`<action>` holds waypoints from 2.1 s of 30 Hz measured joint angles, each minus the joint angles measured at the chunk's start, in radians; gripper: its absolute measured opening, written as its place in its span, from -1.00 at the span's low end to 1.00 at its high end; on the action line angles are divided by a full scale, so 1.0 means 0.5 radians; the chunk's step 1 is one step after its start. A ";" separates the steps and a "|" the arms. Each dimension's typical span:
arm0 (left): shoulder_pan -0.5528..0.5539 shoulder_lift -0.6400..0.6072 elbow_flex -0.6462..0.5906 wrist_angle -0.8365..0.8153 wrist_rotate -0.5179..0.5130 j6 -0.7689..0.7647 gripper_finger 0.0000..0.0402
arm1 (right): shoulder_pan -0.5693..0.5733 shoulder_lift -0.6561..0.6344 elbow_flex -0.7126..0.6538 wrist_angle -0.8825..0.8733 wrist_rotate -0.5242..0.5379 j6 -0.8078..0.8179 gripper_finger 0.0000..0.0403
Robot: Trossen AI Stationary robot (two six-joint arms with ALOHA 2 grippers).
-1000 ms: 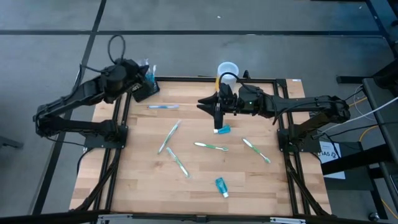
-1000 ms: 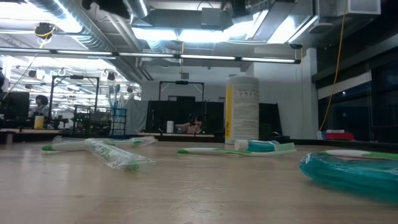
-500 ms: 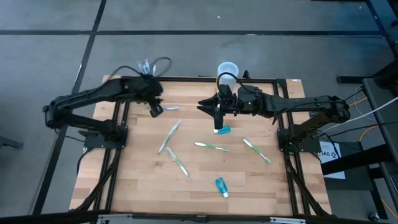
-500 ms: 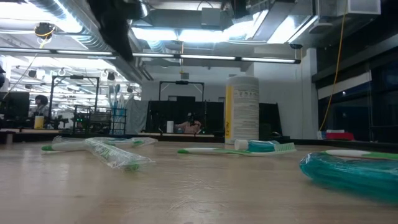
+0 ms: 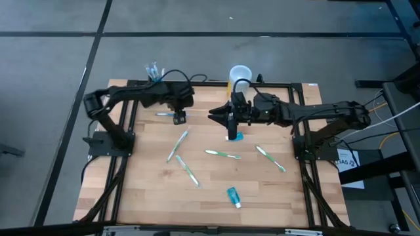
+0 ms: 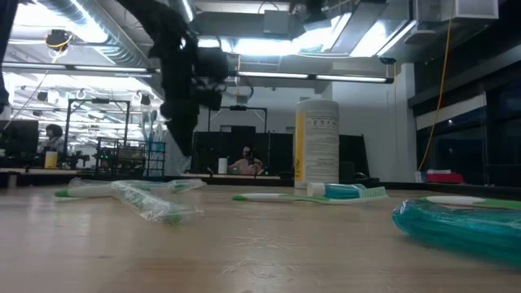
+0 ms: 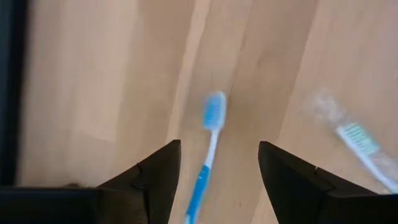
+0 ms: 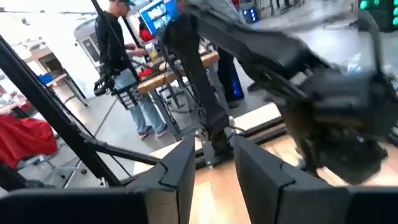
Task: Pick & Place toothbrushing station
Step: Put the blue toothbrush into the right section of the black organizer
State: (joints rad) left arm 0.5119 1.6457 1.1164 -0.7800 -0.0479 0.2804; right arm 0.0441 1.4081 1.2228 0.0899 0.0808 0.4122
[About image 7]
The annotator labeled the green toothbrush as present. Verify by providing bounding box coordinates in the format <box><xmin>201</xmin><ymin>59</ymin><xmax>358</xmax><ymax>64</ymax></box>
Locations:
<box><xmin>303</xmin><ymin>88</ymin><xmax>398</xmax><ymax>194</ymax></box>

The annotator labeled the blue white toothbrush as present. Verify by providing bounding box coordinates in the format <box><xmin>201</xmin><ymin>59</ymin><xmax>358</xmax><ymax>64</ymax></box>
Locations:
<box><xmin>183</xmin><ymin>90</ymin><xmax>228</xmax><ymax>224</ymax></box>

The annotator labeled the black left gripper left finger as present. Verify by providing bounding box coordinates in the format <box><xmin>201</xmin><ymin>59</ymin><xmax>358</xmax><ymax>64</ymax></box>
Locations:
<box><xmin>96</xmin><ymin>139</ymin><xmax>182</xmax><ymax>224</ymax></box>

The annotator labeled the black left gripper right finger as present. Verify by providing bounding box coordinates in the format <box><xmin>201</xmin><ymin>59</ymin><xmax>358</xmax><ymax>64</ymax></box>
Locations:
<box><xmin>257</xmin><ymin>140</ymin><xmax>377</xmax><ymax>224</ymax></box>

